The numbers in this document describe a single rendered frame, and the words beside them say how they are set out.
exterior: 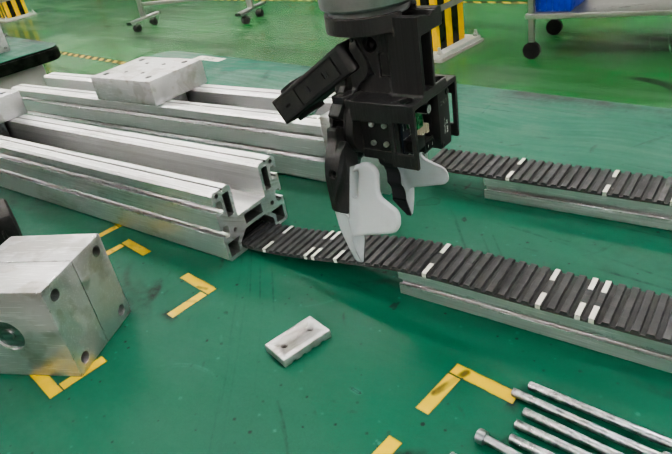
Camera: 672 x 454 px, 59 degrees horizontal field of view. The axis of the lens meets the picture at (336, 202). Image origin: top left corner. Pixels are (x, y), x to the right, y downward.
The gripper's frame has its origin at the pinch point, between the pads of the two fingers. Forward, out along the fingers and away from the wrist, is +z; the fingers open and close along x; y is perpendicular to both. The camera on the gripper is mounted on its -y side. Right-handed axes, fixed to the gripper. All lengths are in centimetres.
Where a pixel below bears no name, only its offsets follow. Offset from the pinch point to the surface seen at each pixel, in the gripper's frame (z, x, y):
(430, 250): 2.3, 1.2, 4.6
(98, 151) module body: 0, 2, -50
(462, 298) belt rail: 4.9, -1.1, 8.8
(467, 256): 2.4, 1.8, 8.1
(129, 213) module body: 3.4, -4.8, -34.4
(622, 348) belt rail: 4.7, -1.7, 22.0
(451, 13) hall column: 59, 316, -155
